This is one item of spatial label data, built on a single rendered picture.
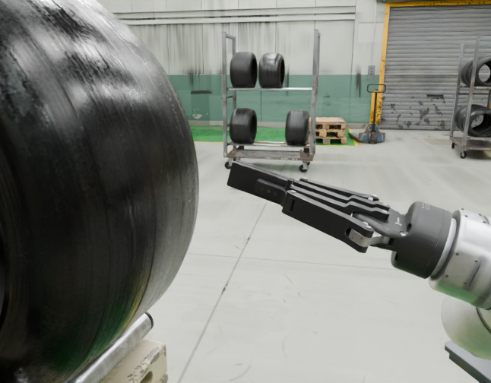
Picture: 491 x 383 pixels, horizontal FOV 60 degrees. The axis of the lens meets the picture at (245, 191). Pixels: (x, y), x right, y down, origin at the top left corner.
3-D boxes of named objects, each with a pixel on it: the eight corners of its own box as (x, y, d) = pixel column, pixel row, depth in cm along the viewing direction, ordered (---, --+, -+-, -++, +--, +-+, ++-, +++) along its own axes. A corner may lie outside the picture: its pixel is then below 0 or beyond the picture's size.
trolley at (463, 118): (503, 162, 680) (524, 35, 630) (460, 159, 698) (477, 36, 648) (484, 148, 803) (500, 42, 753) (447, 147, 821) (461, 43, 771)
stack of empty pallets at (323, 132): (346, 144, 861) (348, 122, 850) (302, 143, 877) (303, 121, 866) (344, 136, 981) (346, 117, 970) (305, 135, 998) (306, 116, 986)
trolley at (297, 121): (311, 174, 596) (318, 29, 546) (220, 169, 624) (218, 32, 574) (314, 165, 656) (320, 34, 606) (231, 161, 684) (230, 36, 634)
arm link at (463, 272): (531, 243, 37) (460, 219, 38) (486, 327, 40) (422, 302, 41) (506, 213, 45) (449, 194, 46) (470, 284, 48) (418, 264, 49)
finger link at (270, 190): (298, 204, 47) (292, 212, 44) (256, 189, 48) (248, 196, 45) (302, 192, 46) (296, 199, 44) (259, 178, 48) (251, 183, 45)
